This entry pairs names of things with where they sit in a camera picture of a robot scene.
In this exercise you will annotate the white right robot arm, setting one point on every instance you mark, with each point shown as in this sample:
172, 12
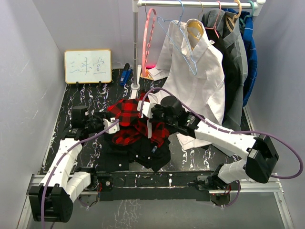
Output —
258, 155

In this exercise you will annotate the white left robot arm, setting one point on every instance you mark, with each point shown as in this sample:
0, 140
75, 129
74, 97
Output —
53, 198

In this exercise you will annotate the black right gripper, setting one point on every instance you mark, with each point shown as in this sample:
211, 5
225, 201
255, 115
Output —
154, 109

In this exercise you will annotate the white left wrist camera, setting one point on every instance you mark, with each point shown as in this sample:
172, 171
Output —
111, 126

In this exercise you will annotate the grey shirt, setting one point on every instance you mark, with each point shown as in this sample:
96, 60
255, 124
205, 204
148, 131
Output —
232, 116

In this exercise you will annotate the black button shirt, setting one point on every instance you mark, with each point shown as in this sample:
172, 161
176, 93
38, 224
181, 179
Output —
118, 158

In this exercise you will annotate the small whiteboard with writing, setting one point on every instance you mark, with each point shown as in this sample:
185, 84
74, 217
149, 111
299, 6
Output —
88, 66

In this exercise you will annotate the pink notched hanger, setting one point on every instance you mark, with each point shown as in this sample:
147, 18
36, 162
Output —
147, 36

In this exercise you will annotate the orange patterned card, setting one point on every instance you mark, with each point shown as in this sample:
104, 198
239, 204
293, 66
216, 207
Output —
146, 75

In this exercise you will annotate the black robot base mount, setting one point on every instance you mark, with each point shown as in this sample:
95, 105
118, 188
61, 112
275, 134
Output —
160, 186

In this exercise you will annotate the blue stapler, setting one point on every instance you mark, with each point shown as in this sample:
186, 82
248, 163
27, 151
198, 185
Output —
126, 72

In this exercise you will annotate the red black plaid shirt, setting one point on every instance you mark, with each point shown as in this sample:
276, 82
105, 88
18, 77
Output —
132, 127

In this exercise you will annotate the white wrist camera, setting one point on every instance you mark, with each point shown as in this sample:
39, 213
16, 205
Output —
145, 109
111, 126

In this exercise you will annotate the orange plastic hanger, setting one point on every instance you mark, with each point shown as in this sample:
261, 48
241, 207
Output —
231, 21

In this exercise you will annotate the blue jacket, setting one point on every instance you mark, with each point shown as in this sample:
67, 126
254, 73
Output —
242, 48

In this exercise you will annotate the yellow wooden hanger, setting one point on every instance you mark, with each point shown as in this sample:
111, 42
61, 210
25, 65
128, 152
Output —
195, 32

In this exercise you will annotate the white collared shirt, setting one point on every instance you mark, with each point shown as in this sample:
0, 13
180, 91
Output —
195, 77

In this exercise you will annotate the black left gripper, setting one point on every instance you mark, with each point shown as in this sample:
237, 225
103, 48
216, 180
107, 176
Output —
100, 116

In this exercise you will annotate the pink wire hanger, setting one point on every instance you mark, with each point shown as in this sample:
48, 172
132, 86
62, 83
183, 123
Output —
215, 22

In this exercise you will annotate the metal clothes rack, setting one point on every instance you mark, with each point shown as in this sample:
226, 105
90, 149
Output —
136, 4

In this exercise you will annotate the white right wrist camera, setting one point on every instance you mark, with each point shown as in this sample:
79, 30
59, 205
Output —
145, 109

